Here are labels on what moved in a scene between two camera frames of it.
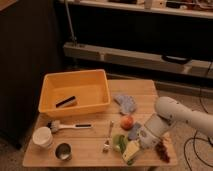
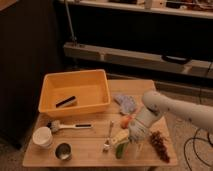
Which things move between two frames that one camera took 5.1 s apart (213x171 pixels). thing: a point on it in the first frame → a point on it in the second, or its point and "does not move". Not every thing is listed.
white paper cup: (42, 137) does not move
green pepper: (123, 146) → (120, 149)
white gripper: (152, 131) → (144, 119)
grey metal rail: (156, 62) does not move
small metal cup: (64, 151) does not move
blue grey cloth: (127, 103) does not move
